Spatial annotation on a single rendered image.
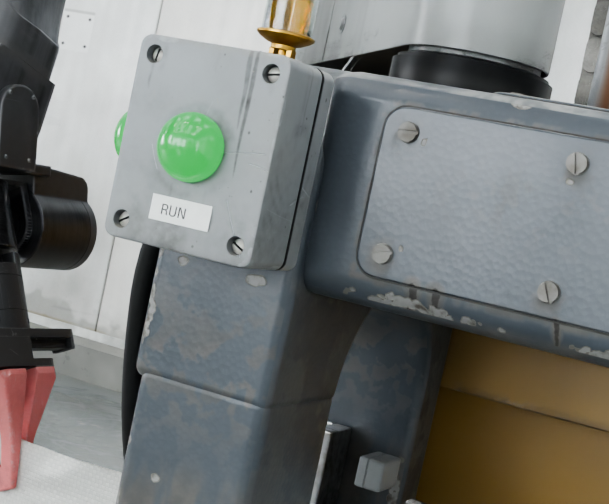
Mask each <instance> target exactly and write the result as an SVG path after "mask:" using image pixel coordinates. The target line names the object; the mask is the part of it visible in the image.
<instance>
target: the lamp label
mask: <svg viewBox="0 0 609 504"><path fill-rule="evenodd" d="M211 212H212V206H208V205H204V204H199V203H195V202H191V201H186V200H182V199H177V198H173V197H169V196H164V195H160V194H155V193H153V197H152V202H151V207H150V212H149V217H148V218H150V219H154V220H159V221H163V222H167V223H171V224H175V225H180V226H184V227H188V228H192V229H196V230H201V231H205V232H207V231H208V226H209V222H210V217H211Z"/></svg>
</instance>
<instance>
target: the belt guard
mask: <svg viewBox="0 0 609 504"><path fill-rule="evenodd" d="M564 4H565V0H319V5H318V10H317V14H316V19H315V24H314V29H313V34H312V39H314V40H315V43H314V44H312V45H310V46H307V47H303V48H296V51H295V52H296V56H295V60H297V61H300V62H302V63H304V64H307V65H313V66H319V67H325V68H331V69H337V70H341V69H342V67H343V66H344V65H345V63H346V62H347V61H348V59H349V58H350V57H353V56H357V55H363V56H364V57H362V58H361V59H360V60H358V62H357V63H356V64H355V66H354V67H353V68H352V70H351V71H350V72H366V73H372V74H378V75H384V76H389V72H390V67H391V63H392V58H393V56H394V55H398V53H399V52H401V51H422V52H432V53H440V54H447V55H453V56H459V57H465V58H470V59H475V60H480V61H485V62H490V63H494V64H498V65H502V66H506V67H510V68H514V69H518V70H521V71H524V72H528V73H531V74H534V75H536V76H539V77H541V78H543V79H544V78H546V77H548V76H549V73H550V68H551V63H552V59H553V54H554V50H555V45H556V41H557V36H558V32H559V27H560V23H561V18H562V14H563V9H564Z"/></svg>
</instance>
